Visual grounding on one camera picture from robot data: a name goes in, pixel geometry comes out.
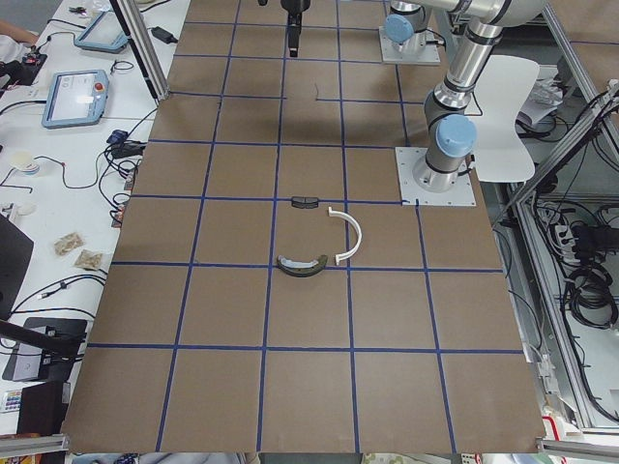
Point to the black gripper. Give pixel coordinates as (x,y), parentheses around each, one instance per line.
(294,6)

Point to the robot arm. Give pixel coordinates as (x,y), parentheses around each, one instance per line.
(400,26)
(452,135)

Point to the black power adapter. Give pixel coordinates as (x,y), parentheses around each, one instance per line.
(163,35)

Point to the dark grey brake pad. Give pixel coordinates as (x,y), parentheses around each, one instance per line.
(304,202)

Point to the far blue teach pendant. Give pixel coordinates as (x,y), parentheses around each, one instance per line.
(104,33)

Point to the blue teach pendant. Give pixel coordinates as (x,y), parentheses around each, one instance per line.
(75,99)
(104,33)

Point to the white plastic chair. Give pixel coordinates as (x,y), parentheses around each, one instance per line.
(502,89)

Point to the near blue teach pendant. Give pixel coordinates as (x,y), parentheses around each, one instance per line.
(75,99)

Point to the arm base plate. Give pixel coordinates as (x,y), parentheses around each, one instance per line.
(421,49)
(421,186)

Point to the aluminium frame post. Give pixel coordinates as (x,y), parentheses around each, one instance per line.
(133,26)

